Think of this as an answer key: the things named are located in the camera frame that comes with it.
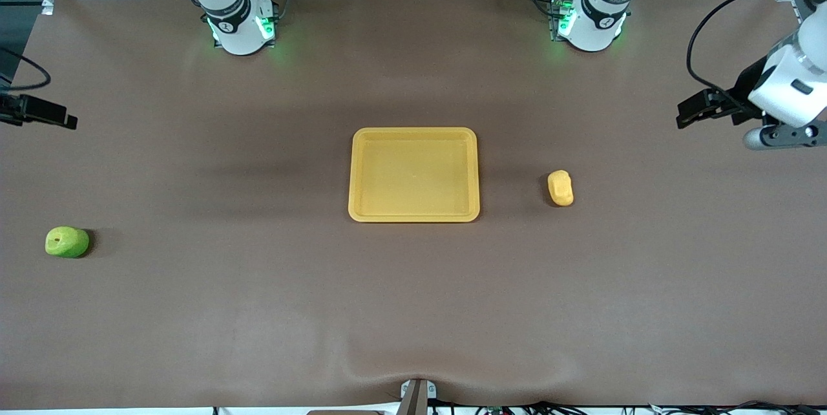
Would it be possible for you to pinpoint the green toy apple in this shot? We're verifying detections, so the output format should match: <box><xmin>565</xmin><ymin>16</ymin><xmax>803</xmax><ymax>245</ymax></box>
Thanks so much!
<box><xmin>45</xmin><ymin>226</ymin><xmax>90</xmax><ymax>259</ymax></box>

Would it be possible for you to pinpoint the yellow toy potato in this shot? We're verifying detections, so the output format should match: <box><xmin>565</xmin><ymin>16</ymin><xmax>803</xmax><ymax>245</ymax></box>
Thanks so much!
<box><xmin>547</xmin><ymin>170</ymin><xmax>574</xmax><ymax>208</ymax></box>

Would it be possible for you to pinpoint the yellow plastic tray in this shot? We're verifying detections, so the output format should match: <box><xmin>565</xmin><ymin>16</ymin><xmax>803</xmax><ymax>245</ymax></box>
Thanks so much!
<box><xmin>348</xmin><ymin>127</ymin><xmax>481</xmax><ymax>224</ymax></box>

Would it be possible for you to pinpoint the brown table mat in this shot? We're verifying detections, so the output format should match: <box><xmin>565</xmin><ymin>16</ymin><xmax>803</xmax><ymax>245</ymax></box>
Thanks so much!
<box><xmin>0</xmin><ymin>0</ymin><xmax>827</xmax><ymax>410</ymax></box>

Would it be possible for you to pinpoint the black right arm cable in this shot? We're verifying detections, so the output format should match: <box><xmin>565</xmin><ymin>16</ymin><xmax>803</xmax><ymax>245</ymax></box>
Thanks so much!
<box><xmin>0</xmin><ymin>47</ymin><xmax>52</xmax><ymax>91</ymax></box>

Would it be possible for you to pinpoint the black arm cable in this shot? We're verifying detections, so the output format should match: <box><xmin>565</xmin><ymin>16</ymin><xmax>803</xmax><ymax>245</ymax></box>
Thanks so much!
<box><xmin>0</xmin><ymin>47</ymin><xmax>52</xmax><ymax>91</ymax></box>
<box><xmin>685</xmin><ymin>0</ymin><xmax>805</xmax><ymax>109</ymax></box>

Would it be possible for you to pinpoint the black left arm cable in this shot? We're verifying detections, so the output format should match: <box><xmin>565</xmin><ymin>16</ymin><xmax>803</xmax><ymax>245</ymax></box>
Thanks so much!
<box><xmin>685</xmin><ymin>0</ymin><xmax>805</xmax><ymax>109</ymax></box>

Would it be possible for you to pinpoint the metal camera mount clamp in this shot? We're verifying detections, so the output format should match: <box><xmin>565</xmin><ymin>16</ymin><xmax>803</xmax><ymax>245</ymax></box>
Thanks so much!
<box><xmin>396</xmin><ymin>378</ymin><xmax>438</xmax><ymax>415</ymax></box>

